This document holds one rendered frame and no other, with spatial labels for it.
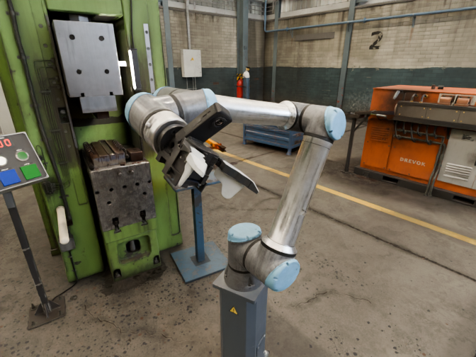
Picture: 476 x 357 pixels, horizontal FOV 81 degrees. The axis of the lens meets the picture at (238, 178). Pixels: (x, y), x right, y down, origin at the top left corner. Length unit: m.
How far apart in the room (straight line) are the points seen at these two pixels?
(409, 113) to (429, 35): 4.55
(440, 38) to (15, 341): 8.58
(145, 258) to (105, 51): 1.48
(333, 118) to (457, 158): 3.22
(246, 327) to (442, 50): 7.71
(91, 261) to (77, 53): 1.48
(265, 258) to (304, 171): 0.37
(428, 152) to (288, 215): 3.32
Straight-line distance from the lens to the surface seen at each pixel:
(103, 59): 1.97
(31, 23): 2.10
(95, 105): 1.98
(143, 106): 0.65
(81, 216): 2.32
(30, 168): 1.88
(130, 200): 2.11
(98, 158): 2.04
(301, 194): 1.08
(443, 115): 4.01
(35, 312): 2.44
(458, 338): 2.37
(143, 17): 2.20
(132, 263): 2.38
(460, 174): 4.22
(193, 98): 0.70
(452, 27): 8.37
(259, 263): 1.14
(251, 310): 1.40
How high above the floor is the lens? 1.54
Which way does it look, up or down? 22 degrees down
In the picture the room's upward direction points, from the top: straight up
